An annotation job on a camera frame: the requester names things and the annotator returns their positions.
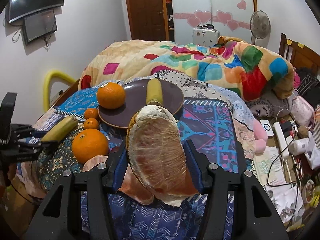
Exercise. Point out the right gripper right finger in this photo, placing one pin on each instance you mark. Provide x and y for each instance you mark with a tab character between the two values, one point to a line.
254	215

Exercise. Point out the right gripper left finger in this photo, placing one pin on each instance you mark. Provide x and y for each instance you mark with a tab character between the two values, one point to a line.
77	206

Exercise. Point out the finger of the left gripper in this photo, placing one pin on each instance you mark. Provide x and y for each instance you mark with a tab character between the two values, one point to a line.
46	146
38	133

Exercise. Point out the yellow banana piece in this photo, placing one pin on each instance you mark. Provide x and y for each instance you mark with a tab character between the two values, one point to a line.
61	129
154	95

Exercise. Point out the peeled pomelo segment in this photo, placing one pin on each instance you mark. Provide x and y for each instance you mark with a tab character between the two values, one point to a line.
156	155

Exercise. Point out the pomelo peel piece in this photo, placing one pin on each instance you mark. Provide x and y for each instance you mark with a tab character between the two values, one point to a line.
131	186

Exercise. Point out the large orange near edge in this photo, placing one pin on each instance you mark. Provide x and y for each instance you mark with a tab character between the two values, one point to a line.
88	144

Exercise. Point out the small mandarin near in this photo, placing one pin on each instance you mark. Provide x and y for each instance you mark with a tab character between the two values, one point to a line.
91	123

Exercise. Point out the small mandarin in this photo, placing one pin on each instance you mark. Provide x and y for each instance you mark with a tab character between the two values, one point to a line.
91	123
91	113

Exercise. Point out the small mandarin far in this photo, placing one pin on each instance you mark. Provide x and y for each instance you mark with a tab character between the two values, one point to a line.
91	113

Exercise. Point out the white power strip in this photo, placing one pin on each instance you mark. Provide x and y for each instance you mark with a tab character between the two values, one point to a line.
282	142

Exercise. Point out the white bottle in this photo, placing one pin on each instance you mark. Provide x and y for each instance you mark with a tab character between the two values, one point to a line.
300	146

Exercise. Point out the large orange with sticker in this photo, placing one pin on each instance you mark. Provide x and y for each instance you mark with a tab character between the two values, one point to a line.
111	95

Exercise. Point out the pink plush toy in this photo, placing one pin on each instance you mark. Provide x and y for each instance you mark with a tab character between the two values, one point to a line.
260	136

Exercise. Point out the brown round plate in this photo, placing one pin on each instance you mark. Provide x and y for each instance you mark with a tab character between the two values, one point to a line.
136	92

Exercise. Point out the yellow banana piece on plate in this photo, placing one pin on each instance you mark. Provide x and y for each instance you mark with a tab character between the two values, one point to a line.
154	95

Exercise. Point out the blue patterned bed sheet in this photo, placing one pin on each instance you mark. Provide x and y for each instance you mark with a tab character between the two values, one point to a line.
214	119

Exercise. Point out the pink patterned pouch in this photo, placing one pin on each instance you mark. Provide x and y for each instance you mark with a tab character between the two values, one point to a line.
302	111

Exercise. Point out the black striped bag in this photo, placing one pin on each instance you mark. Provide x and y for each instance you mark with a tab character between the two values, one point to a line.
309	90

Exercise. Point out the colourful patchwork fleece blanket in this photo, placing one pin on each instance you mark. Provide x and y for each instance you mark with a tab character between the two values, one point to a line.
246	69

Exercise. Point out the brown wooden door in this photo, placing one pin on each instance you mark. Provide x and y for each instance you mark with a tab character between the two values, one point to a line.
148	20

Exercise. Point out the wooden headboard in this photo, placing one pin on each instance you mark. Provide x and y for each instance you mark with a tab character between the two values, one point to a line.
299	55

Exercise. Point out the white box appliance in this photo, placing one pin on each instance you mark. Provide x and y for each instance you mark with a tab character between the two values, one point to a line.
205	35

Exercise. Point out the standing electric fan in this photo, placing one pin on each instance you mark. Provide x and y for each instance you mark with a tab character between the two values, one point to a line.
260	26

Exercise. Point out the white sliding wardrobe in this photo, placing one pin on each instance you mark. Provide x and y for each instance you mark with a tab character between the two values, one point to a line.
229	17

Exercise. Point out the small wall monitor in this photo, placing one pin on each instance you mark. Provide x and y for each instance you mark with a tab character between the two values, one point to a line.
38	25

